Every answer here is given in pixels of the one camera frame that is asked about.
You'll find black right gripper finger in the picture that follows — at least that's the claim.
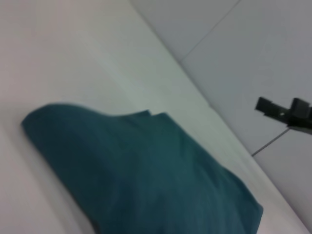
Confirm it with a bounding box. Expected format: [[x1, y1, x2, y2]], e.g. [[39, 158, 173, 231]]
[[289, 97, 312, 120], [254, 97, 293, 122]]

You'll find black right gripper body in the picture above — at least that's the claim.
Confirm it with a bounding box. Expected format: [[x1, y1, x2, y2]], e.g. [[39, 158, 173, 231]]
[[287, 118, 312, 136]]

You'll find blue shirt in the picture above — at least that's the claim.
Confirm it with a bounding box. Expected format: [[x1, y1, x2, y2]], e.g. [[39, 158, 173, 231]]
[[20, 103, 265, 234]]

